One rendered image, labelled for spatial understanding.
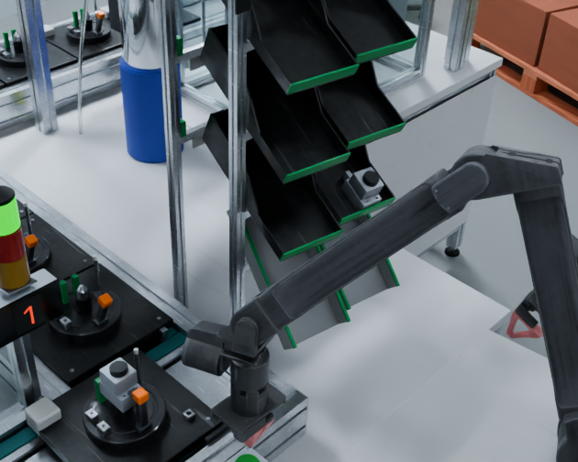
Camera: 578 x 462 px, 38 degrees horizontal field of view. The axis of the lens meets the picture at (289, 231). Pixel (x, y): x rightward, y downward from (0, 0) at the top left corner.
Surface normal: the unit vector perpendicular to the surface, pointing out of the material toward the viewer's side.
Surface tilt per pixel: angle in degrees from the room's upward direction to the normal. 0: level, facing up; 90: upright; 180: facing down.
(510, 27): 90
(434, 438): 0
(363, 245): 68
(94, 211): 0
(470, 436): 0
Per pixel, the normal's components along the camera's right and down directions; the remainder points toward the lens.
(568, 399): -0.43, 0.04
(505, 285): 0.04, -0.80
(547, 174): -0.33, 0.25
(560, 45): -0.90, 0.24
